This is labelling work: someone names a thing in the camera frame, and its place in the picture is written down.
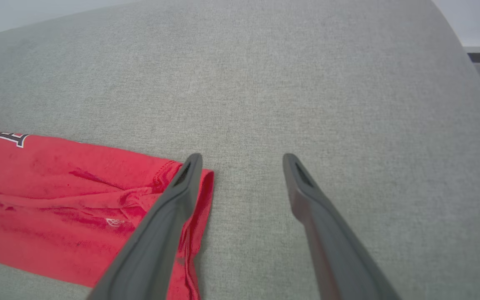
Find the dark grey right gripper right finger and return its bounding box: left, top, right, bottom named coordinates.
left=282, top=153, right=401, bottom=300

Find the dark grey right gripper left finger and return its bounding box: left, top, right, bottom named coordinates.
left=87, top=152, right=203, bottom=300

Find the red and white jersey garment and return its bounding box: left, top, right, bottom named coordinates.
left=0, top=130, right=215, bottom=300

